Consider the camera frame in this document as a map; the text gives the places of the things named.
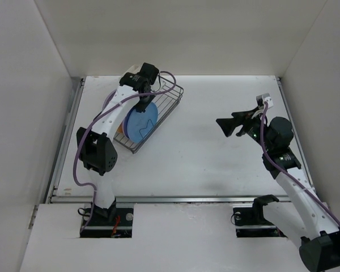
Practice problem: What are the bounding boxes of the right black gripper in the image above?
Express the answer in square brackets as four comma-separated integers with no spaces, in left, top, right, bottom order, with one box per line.
[216,106,274,151]

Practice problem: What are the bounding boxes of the blue plate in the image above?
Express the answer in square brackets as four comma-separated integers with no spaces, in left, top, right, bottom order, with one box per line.
[125,102,158,143]

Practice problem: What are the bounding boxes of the beige plate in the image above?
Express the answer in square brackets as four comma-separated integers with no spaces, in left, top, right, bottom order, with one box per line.
[117,124,124,134]

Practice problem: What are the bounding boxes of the lilac plate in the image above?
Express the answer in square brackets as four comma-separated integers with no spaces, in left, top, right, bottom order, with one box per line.
[122,112,131,138]

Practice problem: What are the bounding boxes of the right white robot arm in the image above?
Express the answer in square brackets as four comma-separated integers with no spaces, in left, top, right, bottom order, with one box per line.
[216,105,340,271]

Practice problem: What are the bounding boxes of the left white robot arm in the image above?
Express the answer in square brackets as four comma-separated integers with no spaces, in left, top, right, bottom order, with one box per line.
[73,63,160,225]

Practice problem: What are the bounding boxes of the white cutlery holder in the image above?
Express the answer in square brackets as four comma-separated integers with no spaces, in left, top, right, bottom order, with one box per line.
[126,65,141,74]

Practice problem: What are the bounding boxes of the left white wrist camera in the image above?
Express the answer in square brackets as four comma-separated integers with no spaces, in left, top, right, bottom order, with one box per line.
[158,76,167,91]

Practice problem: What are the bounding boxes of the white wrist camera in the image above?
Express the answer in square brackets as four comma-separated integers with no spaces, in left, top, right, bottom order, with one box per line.
[158,76,167,91]
[256,93,274,109]

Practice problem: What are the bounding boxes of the dark wire dish rack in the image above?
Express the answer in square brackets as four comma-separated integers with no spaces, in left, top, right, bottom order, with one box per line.
[114,78,184,154]

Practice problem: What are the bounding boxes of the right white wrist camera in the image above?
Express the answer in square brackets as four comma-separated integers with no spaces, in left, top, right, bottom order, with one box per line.
[256,93,274,109]

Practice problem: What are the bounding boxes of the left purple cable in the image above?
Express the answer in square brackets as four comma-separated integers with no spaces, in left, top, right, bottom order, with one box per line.
[73,70,177,237]

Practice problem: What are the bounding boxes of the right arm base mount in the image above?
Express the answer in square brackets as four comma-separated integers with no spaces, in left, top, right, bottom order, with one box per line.
[230,205,286,238]

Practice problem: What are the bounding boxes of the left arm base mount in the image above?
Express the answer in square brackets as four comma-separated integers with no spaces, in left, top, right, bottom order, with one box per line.
[79,206,134,239]

